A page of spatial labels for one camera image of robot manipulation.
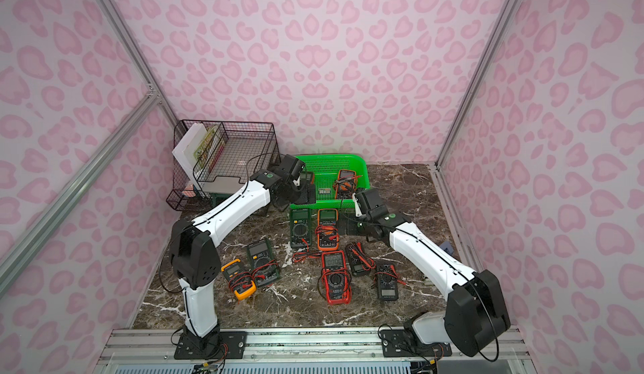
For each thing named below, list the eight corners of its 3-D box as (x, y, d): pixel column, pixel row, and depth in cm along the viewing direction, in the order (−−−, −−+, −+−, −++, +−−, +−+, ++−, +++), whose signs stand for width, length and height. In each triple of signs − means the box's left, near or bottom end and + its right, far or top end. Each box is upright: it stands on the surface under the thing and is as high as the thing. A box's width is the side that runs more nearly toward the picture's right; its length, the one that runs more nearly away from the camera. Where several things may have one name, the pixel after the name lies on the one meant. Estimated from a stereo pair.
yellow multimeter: (239, 305, 83) (234, 300, 79) (224, 274, 89) (219, 269, 85) (259, 290, 85) (256, 286, 82) (244, 262, 92) (240, 256, 88)
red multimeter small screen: (318, 305, 82) (317, 300, 78) (320, 258, 93) (319, 251, 88) (351, 305, 82) (352, 300, 78) (348, 258, 93) (349, 251, 88)
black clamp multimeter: (378, 301, 83) (380, 296, 79) (375, 269, 90) (376, 263, 86) (397, 301, 83) (400, 296, 79) (392, 269, 90) (395, 263, 86)
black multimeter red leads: (352, 277, 87) (353, 273, 84) (344, 247, 94) (344, 243, 92) (375, 272, 88) (376, 268, 85) (365, 243, 96) (366, 238, 93)
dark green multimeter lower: (257, 289, 86) (254, 285, 83) (248, 249, 95) (245, 244, 92) (282, 278, 88) (280, 275, 85) (271, 241, 97) (269, 236, 94)
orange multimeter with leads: (314, 251, 93) (314, 246, 90) (316, 214, 104) (315, 209, 101) (339, 251, 93) (339, 246, 90) (338, 214, 104) (338, 209, 101)
